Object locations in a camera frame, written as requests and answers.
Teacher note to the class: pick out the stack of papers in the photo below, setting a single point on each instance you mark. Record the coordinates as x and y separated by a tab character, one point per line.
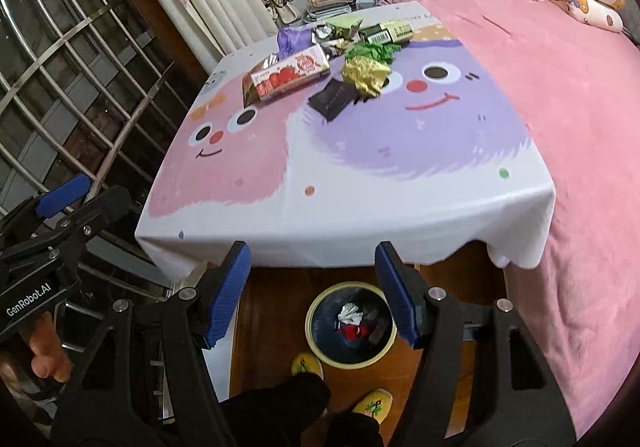
327	2

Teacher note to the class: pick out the person's left hand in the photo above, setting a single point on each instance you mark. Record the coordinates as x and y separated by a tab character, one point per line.
50	357

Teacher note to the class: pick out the pink bed blanket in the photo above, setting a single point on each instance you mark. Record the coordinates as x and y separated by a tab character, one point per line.
550	127

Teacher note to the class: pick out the gold crumpled wrapper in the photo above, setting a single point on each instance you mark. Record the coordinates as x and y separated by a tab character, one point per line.
365	74

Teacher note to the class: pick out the person's dark trousers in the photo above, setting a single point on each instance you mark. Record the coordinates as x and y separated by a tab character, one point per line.
280	417

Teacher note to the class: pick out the cream box with barcode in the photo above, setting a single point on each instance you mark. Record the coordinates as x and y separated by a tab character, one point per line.
390	31

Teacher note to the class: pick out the red strawberry print box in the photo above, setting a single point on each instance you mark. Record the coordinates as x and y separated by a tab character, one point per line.
290	74

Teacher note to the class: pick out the purple plastic packet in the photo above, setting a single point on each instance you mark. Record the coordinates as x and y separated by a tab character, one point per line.
292	38

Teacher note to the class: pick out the white crumpled paper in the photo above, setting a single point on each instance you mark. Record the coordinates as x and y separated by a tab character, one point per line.
350	313

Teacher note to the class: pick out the silver crumpled wrapper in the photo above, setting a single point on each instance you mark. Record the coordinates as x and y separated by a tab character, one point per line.
327	39

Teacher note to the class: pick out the red wrapper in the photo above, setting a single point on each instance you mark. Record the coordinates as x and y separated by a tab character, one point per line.
356	331

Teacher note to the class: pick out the green crumpled wrapper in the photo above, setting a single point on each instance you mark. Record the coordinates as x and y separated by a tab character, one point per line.
375	52

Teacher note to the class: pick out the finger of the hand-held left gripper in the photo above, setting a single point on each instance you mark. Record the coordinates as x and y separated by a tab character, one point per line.
100	209
65	194

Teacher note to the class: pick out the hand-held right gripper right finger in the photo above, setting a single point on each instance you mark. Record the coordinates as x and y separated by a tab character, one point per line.
396	294

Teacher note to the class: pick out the metal window grille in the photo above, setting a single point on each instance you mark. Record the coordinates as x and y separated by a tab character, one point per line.
75	77

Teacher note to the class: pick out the yellow rimmed trash bin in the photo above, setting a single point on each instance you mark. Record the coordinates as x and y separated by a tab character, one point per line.
320	358

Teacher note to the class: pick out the light green packet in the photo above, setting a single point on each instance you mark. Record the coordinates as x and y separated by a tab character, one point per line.
344	24

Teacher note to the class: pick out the yellow slipper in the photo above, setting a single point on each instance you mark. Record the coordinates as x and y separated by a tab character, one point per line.
306	366
372	404

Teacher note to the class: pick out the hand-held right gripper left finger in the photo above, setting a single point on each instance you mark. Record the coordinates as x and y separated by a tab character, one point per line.
229	294

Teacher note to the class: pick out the black packet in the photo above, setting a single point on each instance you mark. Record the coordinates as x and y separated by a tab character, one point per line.
331	99

